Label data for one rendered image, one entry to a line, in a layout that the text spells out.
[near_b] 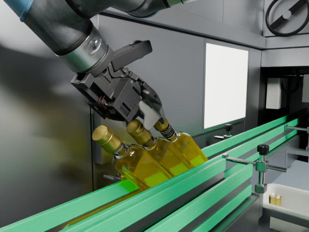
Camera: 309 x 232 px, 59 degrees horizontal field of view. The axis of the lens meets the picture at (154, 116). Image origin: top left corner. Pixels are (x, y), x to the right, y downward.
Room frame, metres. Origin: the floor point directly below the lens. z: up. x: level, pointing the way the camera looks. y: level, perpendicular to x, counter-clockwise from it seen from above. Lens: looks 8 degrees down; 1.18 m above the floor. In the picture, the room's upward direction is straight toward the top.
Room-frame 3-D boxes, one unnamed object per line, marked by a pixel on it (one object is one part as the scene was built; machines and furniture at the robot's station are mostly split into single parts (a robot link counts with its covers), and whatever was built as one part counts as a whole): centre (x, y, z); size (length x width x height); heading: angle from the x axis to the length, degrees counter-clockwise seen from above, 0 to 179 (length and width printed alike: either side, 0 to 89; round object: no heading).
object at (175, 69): (0.99, -0.15, 1.15); 0.90 x 0.03 x 0.34; 141
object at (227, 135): (1.02, -0.26, 0.94); 0.07 x 0.04 x 0.13; 51
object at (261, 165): (0.71, -0.26, 0.95); 0.17 x 0.03 x 0.12; 51
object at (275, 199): (0.83, -0.38, 0.79); 0.04 x 0.04 x 0.04
